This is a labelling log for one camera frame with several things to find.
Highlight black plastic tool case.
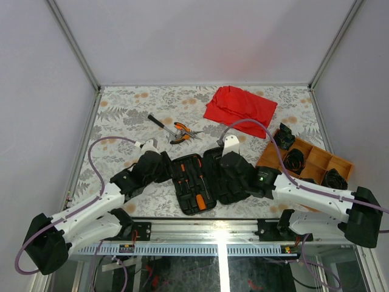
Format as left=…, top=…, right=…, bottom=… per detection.
left=170, top=147, right=256, bottom=216

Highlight wooden compartment tray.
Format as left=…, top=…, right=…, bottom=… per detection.
left=257, top=137, right=353, bottom=186

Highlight black tape roll right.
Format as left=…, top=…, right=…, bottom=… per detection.
left=322, top=169, right=348, bottom=190

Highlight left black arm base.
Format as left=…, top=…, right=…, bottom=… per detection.
left=109, top=209, right=152, bottom=242

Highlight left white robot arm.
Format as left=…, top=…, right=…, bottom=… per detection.
left=23, top=151, right=171, bottom=275

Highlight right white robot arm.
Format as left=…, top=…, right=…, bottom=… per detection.
left=219, top=151, right=384, bottom=248

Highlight black handled hammer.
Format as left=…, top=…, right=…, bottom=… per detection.
left=148, top=114, right=178, bottom=145

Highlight red folded cloth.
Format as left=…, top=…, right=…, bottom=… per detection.
left=204, top=86, right=278, bottom=127

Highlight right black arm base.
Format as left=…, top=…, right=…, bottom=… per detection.
left=254, top=209, right=308, bottom=242

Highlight aluminium front rail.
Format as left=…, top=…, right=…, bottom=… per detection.
left=45, top=217, right=374, bottom=257

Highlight orange black pliers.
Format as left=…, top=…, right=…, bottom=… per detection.
left=170, top=122, right=202, bottom=145

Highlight small orange black screwdriver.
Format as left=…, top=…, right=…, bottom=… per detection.
left=181, top=164, right=190, bottom=190

